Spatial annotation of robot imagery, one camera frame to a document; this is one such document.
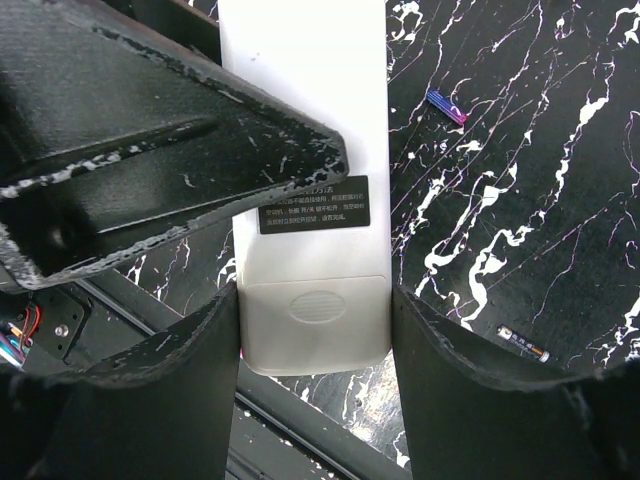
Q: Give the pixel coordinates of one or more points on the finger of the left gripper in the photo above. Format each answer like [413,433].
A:
[121,131]

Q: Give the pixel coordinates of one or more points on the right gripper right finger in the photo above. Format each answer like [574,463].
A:
[473,410]

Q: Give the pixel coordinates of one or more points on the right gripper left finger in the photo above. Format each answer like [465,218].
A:
[161,409]

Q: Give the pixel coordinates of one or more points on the white remote control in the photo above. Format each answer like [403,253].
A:
[314,271]

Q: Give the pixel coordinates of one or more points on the blue purple battery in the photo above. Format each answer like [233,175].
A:
[446,106]

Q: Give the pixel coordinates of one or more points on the black gold battery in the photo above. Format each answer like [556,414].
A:
[523,343]

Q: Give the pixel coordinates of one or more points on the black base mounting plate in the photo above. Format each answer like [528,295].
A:
[303,445]

